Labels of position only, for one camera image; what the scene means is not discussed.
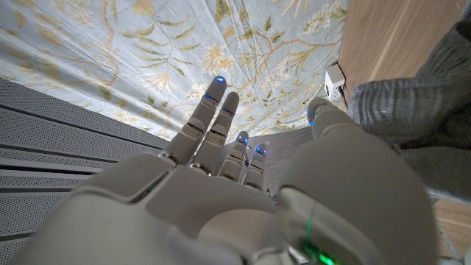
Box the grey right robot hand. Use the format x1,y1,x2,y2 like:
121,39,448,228
10,75,441,265

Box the grey fabric shorts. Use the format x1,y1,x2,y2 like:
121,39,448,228
347,20,471,202

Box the floral printed backdrop cloth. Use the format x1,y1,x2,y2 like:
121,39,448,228
0,0,349,143

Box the white power strip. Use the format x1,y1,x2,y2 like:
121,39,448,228
324,64,347,102

